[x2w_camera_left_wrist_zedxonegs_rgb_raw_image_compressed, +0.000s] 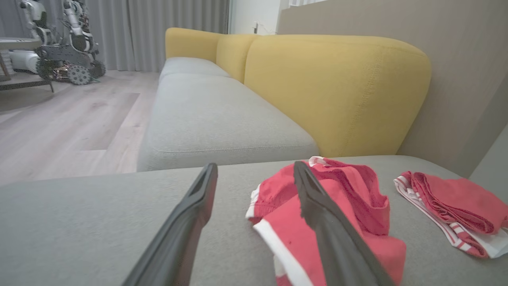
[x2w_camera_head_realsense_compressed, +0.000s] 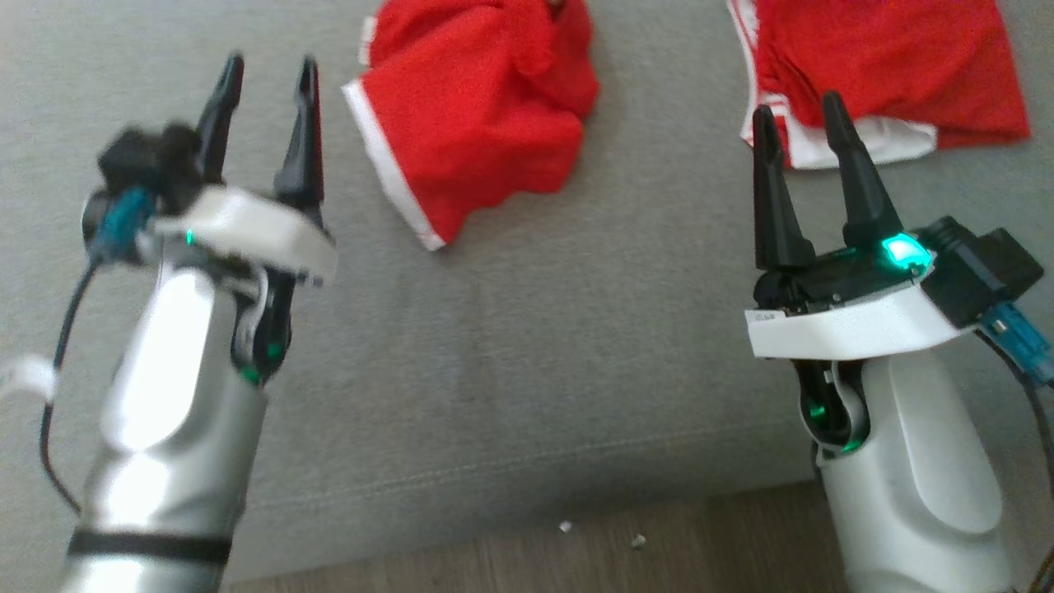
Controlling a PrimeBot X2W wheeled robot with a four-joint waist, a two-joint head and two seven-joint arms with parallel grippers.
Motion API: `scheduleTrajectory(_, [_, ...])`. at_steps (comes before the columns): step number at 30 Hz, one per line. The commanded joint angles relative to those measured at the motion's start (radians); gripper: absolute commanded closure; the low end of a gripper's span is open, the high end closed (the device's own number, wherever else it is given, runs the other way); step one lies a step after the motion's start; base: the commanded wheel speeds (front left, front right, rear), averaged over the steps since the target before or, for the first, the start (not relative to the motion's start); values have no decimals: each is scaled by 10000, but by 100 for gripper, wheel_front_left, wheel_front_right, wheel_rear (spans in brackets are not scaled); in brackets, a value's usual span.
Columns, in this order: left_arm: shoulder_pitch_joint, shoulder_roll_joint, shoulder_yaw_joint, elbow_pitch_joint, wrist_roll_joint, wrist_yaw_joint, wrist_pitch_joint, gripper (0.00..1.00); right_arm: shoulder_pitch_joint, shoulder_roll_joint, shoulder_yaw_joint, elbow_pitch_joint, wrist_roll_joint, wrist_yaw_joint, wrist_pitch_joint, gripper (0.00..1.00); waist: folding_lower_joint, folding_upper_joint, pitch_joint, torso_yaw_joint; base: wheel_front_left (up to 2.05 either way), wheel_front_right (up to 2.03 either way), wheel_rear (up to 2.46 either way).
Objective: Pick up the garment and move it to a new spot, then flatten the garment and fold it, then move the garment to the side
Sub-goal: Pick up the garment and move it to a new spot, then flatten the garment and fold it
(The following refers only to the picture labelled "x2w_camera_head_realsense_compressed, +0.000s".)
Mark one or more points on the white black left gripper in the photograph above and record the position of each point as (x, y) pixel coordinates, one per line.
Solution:
(255, 235)

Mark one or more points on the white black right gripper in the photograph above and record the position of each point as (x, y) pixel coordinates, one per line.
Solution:
(840, 329)

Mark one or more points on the red white basketball jersey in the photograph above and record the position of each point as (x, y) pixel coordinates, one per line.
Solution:
(889, 66)

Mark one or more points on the red shorts with white hem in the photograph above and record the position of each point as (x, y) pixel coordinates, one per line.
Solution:
(478, 115)

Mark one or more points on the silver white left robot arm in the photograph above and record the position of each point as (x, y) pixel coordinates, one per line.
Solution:
(165, 428)

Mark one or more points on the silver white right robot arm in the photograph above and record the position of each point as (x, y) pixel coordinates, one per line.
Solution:
(914, 478)

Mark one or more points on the wide grey sofa seat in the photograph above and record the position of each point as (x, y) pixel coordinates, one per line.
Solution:
(535, 354)

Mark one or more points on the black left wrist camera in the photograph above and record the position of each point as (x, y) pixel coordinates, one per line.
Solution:
(148, 161)

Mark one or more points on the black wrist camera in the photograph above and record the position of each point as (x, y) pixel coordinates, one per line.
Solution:
(984, 268)
(148, 161)

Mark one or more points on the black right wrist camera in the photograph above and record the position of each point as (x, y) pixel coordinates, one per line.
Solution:
(984, 268)

